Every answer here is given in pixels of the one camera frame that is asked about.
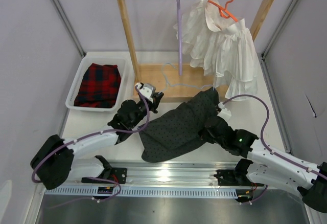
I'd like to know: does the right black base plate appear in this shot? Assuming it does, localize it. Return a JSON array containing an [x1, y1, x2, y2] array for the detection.
[[214, 169, 264, 187]]

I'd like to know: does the orange plastic hanger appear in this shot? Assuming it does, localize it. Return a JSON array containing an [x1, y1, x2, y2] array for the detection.
[[208, 0, 238, 23]]

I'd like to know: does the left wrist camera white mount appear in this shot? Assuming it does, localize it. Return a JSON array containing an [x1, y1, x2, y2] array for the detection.
[[134, 82, 156, 102]]

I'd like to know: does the aluminium frame post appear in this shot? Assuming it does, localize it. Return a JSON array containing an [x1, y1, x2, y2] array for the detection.
[[261, 0, 301, 60], [50, 0, 86, 57]]

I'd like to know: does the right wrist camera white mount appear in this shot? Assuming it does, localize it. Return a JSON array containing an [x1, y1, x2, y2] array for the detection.
[[217, 102, 231, 122]]

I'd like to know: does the white ruffled skirt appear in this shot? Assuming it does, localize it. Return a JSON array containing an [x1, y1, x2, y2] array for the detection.
[[181, 0, 259, 101]]

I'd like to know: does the right aluminium frame post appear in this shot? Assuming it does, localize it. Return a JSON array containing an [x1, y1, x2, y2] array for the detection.
[[261, 0, 301, 60]]

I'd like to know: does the left aluminium frame post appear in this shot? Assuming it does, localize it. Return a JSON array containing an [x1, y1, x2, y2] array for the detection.
[[50, 0, 86, 57]]

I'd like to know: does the wooden clothes rack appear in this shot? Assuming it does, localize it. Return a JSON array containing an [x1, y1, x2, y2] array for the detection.
[[117, 0, 274, 102]]

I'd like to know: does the white plastic basket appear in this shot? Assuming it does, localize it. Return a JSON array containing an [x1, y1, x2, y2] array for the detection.
[[65, 56, 126, 112]]

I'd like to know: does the light blue wire hanger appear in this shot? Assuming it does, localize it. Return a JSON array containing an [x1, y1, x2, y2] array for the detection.
[[159, 63, 216, 93]]

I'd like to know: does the aluminium mounting rail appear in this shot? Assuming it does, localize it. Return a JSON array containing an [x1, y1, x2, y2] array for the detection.
[[38, 159, 297, 189]]

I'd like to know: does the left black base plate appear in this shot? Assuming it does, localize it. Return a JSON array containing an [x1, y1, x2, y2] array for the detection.
[[81, 168, 128, 184]]

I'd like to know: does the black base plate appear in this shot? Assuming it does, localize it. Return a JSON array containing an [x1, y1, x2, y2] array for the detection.
[[214, 169, 264, 187], [81, 168, 128, 184]]

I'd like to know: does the perforated metal cable tray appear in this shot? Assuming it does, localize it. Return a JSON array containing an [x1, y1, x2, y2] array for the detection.
[[45, 186, 238, 199]]

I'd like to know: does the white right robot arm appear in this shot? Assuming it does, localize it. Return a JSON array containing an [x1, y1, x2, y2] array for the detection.
[[203, 117, 326, 213]]

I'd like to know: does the red plaid skirt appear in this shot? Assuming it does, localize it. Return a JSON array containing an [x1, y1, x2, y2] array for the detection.
[[74, 63, 121, 108]]

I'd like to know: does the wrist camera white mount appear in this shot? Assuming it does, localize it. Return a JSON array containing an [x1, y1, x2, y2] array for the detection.
[[217, 102, 231, 122], [134, 82, 156, 102]]

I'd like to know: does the grey dotted skirt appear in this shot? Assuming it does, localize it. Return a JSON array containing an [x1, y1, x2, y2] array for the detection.
[[139, 88, 219, 163]]

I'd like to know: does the purple plastic hanger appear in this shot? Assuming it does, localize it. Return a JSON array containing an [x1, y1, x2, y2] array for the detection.
[[176, 0, 182, 76]]

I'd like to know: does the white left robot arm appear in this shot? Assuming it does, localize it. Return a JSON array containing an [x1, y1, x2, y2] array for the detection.
[[30, 92, 164, 190]]

